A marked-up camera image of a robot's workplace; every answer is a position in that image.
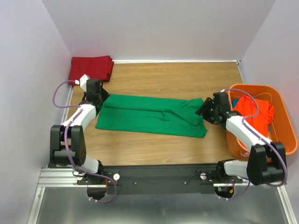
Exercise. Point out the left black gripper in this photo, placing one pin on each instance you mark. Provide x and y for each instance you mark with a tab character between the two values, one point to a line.
105	94

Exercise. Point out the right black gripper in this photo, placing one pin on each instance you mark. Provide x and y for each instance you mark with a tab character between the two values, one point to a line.
208	102

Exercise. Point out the green t-shirt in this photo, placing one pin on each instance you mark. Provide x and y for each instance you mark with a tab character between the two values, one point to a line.
170	116

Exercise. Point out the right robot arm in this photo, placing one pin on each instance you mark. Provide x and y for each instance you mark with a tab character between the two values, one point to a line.
267	159

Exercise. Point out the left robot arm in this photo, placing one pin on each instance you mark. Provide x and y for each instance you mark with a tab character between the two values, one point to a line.
67	141

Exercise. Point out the folded red t-shirt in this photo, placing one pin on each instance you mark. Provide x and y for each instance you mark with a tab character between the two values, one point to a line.
95	67

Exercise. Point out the blue t-shirt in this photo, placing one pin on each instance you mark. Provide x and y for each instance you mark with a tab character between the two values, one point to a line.
234	102

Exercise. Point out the orange plastic bin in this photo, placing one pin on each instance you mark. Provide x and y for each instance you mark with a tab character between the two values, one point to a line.
279	130

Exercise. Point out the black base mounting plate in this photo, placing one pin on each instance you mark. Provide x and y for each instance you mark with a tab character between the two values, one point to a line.
159	179

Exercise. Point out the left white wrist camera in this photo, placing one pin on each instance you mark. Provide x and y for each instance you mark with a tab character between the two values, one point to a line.
82	82

